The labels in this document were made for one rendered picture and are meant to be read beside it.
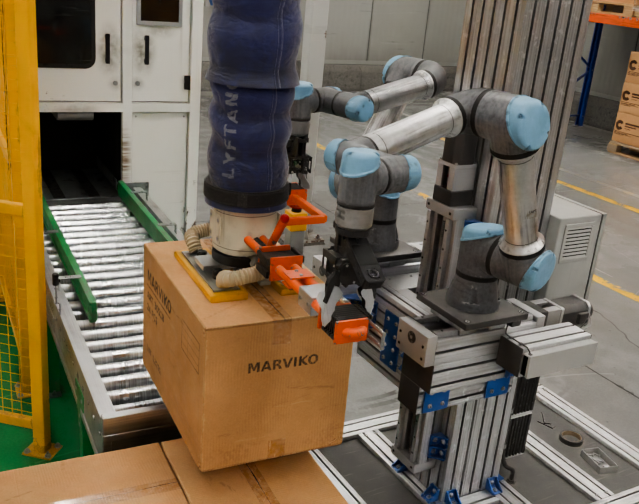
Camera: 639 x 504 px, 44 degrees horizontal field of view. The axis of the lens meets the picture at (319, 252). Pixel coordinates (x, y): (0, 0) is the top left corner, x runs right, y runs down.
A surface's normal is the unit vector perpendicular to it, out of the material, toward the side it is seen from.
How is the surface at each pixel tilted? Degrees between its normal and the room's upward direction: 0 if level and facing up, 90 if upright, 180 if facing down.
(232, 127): 70
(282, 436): 90
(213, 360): 90
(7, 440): 0
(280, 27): 75
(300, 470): 0
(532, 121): 83
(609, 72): 90
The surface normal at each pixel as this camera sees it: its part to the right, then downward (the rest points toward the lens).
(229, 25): -0.39, 0.00
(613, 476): 0.09, -0.93
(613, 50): -0.87, 0.10
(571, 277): 0.49, 0.34
